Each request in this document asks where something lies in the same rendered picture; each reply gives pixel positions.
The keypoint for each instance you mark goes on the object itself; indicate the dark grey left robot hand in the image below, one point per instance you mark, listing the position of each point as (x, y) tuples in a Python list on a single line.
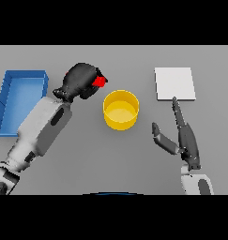
[(78, 79)]

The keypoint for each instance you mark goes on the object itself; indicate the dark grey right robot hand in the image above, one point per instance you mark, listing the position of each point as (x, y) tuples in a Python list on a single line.
[(187, 140)]

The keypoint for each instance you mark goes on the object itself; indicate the red beaker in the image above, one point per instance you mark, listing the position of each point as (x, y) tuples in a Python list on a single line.
[(99, 81)]

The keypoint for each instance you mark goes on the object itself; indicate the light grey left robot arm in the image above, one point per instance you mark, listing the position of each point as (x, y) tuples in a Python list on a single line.
[(37, 126)]

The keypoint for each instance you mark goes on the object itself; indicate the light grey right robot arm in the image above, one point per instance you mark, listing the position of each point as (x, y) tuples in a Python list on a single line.
[(193, 182)]

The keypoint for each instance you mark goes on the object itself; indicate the yellow bowl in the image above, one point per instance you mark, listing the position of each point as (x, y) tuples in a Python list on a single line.
[(121, 110)]

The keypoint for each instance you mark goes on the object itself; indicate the pale square scale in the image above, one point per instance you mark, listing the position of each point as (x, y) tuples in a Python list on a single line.
[(174, 83)]

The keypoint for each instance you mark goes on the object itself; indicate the blue tray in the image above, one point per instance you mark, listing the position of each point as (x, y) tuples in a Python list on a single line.
[(21, 100)]

